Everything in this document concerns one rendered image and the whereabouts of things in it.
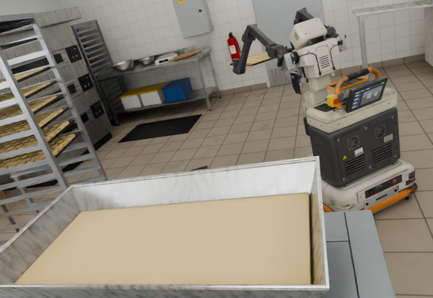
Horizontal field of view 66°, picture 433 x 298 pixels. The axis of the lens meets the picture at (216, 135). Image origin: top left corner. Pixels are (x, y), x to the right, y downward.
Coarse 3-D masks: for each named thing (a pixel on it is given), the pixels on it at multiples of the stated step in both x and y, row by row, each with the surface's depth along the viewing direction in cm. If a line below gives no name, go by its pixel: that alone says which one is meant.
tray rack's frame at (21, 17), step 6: (0, 18) 167; (6, 18) 172; (12, 18) 177; (18, 18) 182; (24, 18) 188; (30, 18) 193; (0, 24) 198; (6, 24) 198; (18, 180) 239; (24, 192) 243; (0, 198) 222; (30, 198) 247; (6, 210) 224; (36, 210) 250; (12, 222) 227; (18, 228) 231
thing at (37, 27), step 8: (40, 32) 200; (40, 40) 202; (48, 48) 205; (48, 56) 205; (56, 64) 209; (56, 72) 209; (64, 88) 213; (72, 112) 219; (80, 120) 222; (80, 128) 223; (88, 136) 228; (96, 160) 233
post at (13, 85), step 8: (0, 48) 162; (0, 56) 161; (0, 64) 162; (8, 72) 164; (8, 80) 165; (16, 80) 168; (16, 88) 167; (16, 96) 168; (24, 104) 170; (24, 112) 172; (32, 120) 173; (32, 128) 175; (40, 128) 178; (40, 136) 177; (40, 144) 178; (48, 152) 180; (48, 160) 182; (56, 160) 185; (56, 168) 184; (56, 176) 186; (64, 184) 188
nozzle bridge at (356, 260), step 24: (336, 216) 66; (360, 216) 64; (336, 240) 60; (360, 240) 58; (336, 264) 55; (360, 264) 54; (384, 264) 53; (336, 288) 51; (360, 288) 50; (384, 288) 49
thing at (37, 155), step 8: (64, 136) 219; (72, 136) 218; (56, 144) 208; (64, 144) 206; (32, 152) 209; (40, 152) 201; (56, 152) 195; (0, 160) 208; (8, 160) 204; (16, 160) 199; (24, 160) 196; (32, 160) 191; (0, 168) 193
